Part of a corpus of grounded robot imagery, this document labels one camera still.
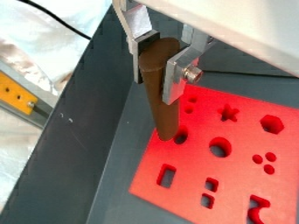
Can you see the yellow aluminium bracket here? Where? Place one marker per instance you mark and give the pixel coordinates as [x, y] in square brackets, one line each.
[15, 95]

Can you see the brown oval peg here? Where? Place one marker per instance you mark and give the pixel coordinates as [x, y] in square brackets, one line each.
[152, 61]

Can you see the red shape sorting board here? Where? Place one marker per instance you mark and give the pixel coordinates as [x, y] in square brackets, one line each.
[230, 169]

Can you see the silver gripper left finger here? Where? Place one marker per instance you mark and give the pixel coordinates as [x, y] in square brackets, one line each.
[134, 18]

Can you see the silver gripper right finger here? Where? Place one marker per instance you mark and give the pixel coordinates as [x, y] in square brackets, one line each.
[182, 65]

